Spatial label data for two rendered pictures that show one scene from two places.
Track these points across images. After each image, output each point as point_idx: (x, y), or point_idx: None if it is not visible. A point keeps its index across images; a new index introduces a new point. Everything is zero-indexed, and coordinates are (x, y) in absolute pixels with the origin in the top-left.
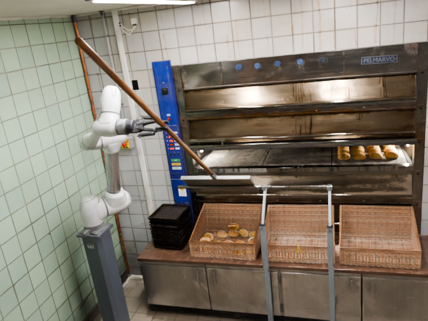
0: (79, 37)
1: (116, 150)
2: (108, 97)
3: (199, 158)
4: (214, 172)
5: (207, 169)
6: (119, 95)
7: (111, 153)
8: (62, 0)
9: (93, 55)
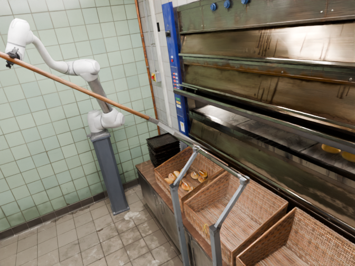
0: None
1: (89, 79)
2: (9, 28)
3: (108, 100)
4: (152, 118)
5: (133, 113)
6: (19, 27)
7: (87, 81)
8: None
9: None
